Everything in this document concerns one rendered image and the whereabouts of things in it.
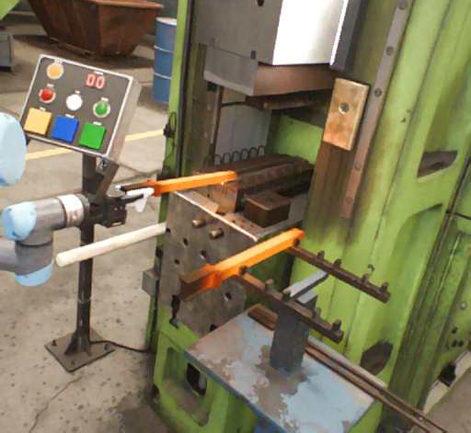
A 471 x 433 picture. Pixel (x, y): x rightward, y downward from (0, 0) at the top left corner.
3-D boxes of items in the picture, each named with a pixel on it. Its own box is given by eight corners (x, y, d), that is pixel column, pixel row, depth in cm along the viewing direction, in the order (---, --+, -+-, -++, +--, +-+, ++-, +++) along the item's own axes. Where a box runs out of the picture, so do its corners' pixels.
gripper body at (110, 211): (110, 212, 135) (67, 222, 126) (112, 181, 132) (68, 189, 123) (128, 223, 130) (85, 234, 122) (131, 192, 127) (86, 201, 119)
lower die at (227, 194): (234, 212, 155) (237, 187, 151) (189, 188, 167) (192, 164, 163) (315, 187, 184) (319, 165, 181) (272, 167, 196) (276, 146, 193)
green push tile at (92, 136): (98, 150, 169) (105, 127, 169) (77, 143, 170) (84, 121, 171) (101, 151, 170) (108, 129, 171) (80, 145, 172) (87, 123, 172)
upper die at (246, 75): (252, 96, 141) (258, 61, 137) (202, 78, 152) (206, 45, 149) (338, 87, 170) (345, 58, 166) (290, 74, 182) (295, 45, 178)
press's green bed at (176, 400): (212, 479, 179) (233, 364, 161) (145, 407, 201) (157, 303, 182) (309, 396, 218) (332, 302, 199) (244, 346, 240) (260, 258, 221)
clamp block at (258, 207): (263, 229, 148) (267, 209, 145) (242, 217, 153) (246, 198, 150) (289, 220, 156) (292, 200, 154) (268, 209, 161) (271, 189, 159)
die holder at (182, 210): (233, 365, 160) (256, 238, 142) (156, 303, 182) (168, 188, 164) (333, 302, 200) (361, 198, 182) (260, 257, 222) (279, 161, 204)
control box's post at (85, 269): (78, 353, 222) (88, 103, 179) (74, 347, 224) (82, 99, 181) (86, 348, 225) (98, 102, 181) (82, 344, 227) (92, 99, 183)
